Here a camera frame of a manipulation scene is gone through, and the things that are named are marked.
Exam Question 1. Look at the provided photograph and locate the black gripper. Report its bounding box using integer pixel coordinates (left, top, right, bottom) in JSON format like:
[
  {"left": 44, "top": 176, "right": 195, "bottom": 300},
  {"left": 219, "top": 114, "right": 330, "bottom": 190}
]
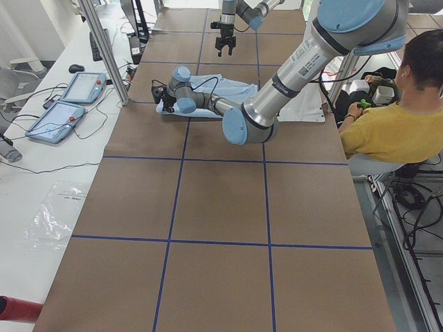
[
  {"left": 215, "top": 22, "right": 236, "bottom": 57},
  {"left": 162, "top": 92, "right": 177, "bottom": 113}
]

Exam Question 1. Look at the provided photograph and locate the light blue button-up shirt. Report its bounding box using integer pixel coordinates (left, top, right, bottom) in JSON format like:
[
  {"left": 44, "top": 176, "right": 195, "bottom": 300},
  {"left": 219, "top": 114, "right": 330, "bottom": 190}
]
[{"left": 156, "top": 74, "right": 257, "bottom": 119}]

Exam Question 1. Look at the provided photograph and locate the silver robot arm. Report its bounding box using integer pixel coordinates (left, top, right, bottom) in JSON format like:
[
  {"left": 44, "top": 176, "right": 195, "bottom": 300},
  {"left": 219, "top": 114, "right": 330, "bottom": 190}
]
[
  {"left": 152, "top": 1, "right": 409, "bottom": 145},
  {"left": 210, "top": 0, "right": 285, "bottom": 57}
]

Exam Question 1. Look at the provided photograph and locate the upper blue teach pendant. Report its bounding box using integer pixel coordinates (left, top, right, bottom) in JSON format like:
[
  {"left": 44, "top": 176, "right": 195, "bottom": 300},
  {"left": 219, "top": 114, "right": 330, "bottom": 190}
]
[{"left": 60, "top": 72, "right": 107, "bottom": 104}]

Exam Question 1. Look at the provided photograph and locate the blue teach pendant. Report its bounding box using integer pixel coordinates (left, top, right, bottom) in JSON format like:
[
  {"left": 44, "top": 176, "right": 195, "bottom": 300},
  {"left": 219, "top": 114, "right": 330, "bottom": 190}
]
[
  {"left": 25, "top": 101, "right": 86, "bottom": 144},
  {"left": 60, "top": 72, "right": 107, "bottom": 104}
]

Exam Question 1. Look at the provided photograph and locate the black keyboard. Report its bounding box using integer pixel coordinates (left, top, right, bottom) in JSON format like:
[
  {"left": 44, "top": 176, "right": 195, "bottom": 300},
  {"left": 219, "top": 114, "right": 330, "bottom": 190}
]
[{"left": 89, "top": 27, "right": 111, "bottom": 63}]

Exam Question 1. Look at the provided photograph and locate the black computer mouse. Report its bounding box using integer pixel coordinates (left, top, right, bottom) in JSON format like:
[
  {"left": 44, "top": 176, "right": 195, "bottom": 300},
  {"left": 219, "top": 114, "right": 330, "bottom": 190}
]
[{"left": 69, "top": 64, "right": 85, "bottom": 73}]

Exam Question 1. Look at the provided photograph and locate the lower blue teach pendant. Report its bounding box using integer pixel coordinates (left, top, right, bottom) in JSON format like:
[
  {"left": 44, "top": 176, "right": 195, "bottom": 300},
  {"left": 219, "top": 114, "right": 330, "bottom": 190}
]
[{"left": 25, "top": 101, "right": 86, "bottom": 144}]

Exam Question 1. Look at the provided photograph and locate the green handheld tool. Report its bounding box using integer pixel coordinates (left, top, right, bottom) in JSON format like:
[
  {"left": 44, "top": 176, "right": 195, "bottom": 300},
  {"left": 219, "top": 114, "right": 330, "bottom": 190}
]
[{"left": 359, "top": 99, "right": 372, "bottom": 109}]

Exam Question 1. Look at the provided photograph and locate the clear plastic bag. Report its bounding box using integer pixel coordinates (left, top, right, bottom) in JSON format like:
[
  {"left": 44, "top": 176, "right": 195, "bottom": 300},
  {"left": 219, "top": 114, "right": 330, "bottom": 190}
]
[{"left": 20, "top": 181, "right": 89, "bottom": 251}]

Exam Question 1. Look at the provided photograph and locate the person in yellow shirt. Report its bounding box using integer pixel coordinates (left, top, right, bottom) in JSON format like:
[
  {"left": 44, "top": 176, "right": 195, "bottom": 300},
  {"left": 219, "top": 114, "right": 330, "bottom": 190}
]
[{"left": 338, "top": 29, "right": 442, "bottom": 164}]

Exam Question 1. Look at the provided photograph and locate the red cylinder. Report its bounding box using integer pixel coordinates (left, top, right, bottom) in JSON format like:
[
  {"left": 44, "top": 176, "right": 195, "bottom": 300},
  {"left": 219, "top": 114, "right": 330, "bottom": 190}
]
[{"left": 1, "top": 295, "right": 44, "bottom": 324}]

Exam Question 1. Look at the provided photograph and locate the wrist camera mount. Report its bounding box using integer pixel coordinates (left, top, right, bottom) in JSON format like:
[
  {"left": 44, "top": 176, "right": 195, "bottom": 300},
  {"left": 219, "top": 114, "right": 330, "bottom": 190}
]
[
  {"left": 151, "top": 85, "right": 167, "bottom": 104},
  {"left": 210, "top": 21, "right": 234, "bottom": 34}
]

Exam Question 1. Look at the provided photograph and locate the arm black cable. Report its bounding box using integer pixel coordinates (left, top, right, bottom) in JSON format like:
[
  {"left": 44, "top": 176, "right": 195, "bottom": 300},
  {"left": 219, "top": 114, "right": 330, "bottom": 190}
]
[{"left": 150, "top": 76, "right": 222, "bottom": 104}]

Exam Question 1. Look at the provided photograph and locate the aluminium frame post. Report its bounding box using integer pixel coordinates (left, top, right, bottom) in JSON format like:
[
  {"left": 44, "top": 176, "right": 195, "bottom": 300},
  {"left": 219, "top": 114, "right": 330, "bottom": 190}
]
[{"left": 78, "top": 0, "right": 129, "bottom": 106}]

